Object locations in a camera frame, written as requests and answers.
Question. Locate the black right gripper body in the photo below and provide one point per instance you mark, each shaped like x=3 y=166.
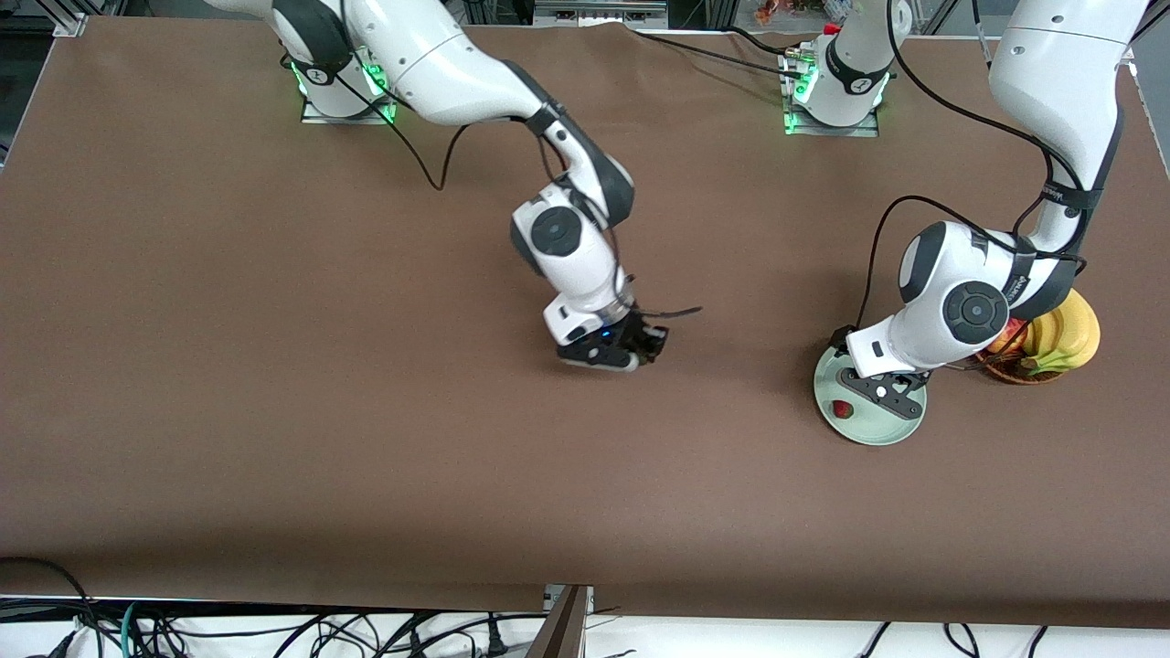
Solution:
x=638 y=333

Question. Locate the red strawberry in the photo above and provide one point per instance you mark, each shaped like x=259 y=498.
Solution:
x=842 y=408

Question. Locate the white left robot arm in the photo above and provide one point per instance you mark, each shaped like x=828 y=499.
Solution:
x=1051 y=82

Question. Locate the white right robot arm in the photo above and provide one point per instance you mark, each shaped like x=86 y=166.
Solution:
x=430 y=55

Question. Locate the light green round plate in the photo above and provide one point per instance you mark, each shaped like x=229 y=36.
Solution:
x=877 y=429

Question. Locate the brown wicker basket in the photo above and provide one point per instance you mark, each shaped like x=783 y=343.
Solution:
x=1005 y=375

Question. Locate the red yellow apple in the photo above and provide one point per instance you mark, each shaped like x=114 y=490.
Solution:
x=1013 y=340

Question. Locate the yellow banana bunch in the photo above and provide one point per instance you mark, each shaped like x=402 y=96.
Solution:
x=1074 y=334

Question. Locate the grey device box with ports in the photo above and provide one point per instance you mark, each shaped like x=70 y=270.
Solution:
x=599 y=13

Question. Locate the colourful toy pile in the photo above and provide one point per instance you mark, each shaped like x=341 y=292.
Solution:
x=768 y=11

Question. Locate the large table cover sheet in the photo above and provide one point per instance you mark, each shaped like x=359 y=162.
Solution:
x=274 y=320

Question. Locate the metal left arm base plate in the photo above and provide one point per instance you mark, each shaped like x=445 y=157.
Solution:
x=832 y=132

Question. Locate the silver metal bracket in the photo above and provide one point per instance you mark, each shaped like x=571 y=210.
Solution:
x=550 y=596

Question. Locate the brown wooden post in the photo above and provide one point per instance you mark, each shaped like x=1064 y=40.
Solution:
x=559 y=631

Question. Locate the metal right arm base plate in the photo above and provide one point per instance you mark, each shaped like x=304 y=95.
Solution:
x=347 y=120

